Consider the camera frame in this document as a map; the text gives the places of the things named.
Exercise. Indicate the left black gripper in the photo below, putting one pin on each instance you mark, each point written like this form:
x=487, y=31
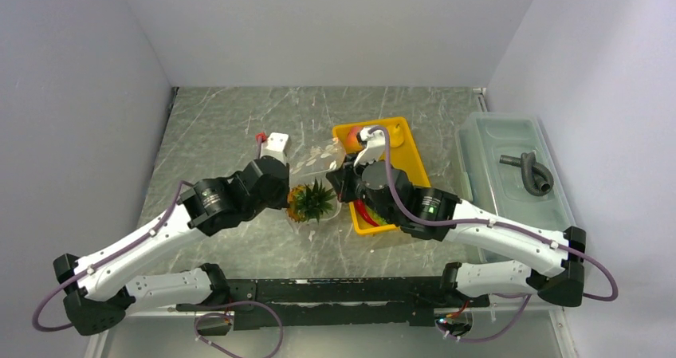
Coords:
x=281, y=200

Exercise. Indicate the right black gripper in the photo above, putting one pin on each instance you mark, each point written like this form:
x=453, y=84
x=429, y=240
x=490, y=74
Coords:
x=342, y=178

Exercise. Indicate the orange toy pineapple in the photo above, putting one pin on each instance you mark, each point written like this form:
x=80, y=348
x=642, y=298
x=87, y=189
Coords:
x=310, y=201

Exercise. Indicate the clear dotted zip top bag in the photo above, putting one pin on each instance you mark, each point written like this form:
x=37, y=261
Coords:
x=316, y=163

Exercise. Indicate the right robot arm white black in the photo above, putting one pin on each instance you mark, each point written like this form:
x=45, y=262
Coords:
x=547, y=263

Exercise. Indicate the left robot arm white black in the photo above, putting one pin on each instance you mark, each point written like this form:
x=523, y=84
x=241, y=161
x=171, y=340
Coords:
x=102, y=288

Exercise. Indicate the red toy chili pepper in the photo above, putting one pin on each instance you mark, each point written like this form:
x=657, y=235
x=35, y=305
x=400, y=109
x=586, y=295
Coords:
x=362, y=211

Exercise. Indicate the green toy grapes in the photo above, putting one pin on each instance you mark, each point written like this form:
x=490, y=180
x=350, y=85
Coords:
x=377, y=221

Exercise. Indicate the yellow plastic tray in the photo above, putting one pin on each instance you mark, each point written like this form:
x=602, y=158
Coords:
x=405, y=157

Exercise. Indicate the toy peach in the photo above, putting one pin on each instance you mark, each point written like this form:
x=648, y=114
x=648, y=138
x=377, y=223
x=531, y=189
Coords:
x=351, y=141

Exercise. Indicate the yellow toy pear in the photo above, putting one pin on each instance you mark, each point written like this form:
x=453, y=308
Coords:
x=396, y=135

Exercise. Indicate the clear plastic storage box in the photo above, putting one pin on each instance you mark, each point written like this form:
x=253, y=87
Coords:
x=498, y=188

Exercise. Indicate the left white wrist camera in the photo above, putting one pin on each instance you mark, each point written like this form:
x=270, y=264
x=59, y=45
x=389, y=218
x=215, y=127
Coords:
x=274, y=145

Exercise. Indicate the black base frame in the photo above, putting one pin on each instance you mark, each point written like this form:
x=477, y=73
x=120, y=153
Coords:
x=415, y=301

